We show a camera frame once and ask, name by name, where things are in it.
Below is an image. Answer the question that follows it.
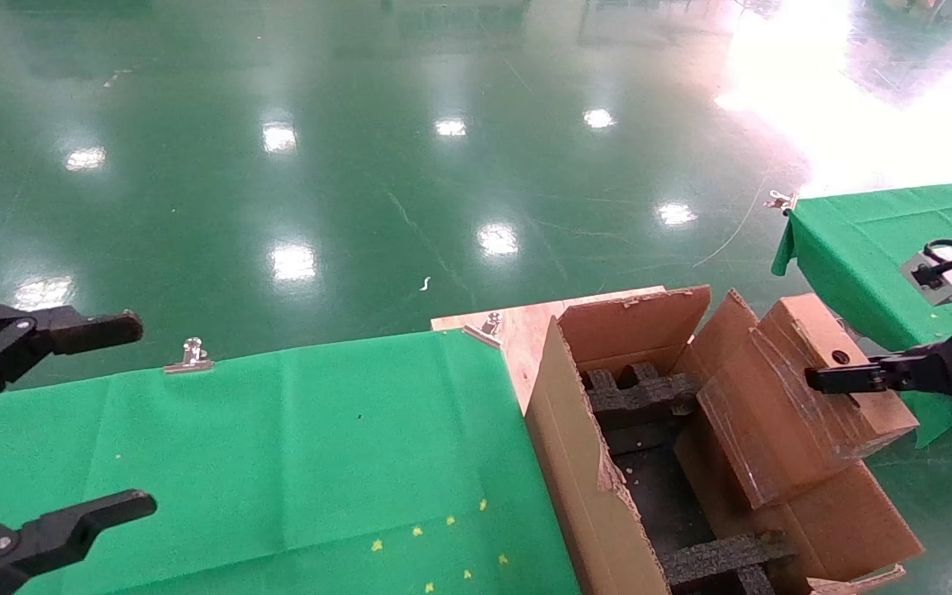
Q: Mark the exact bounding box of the small taped cardboard box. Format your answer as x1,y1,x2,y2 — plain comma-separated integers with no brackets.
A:
695,293,921,509

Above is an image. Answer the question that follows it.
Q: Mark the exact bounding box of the large open cardboard carton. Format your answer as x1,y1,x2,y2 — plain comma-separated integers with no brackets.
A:
524,285,926,595

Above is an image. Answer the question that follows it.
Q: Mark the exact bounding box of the large green table cloth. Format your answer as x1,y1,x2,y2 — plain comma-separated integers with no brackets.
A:
0,329,580,595

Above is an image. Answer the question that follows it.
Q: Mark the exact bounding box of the black foam insert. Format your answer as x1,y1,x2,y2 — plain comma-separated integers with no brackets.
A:
582,362,702,431
659,531,799,595

